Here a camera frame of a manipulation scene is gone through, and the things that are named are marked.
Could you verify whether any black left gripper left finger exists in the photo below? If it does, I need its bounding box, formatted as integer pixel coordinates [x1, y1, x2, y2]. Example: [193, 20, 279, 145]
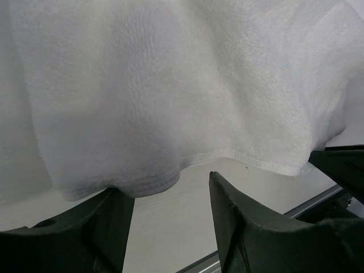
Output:
[1, 188, 135, 272]

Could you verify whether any aluminium rail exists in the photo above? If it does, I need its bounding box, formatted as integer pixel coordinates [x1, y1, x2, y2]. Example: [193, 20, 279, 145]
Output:
[186, 181, 352, 272]

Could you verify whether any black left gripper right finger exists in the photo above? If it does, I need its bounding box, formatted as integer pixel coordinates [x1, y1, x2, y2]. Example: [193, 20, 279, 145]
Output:
[209, 172, 363, 272]

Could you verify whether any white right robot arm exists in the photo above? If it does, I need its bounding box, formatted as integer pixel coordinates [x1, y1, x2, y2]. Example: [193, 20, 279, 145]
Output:
[289, 145, 363, 224]

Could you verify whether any white towel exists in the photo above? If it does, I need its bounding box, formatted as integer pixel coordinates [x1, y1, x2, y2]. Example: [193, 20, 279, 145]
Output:
[1, 1, 363, 204]

